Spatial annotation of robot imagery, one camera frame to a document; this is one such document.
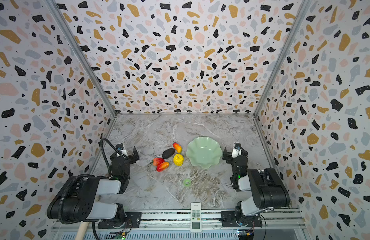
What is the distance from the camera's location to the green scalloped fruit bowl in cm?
94

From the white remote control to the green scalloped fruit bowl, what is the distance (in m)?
0.22

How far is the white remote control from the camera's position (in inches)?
28.3
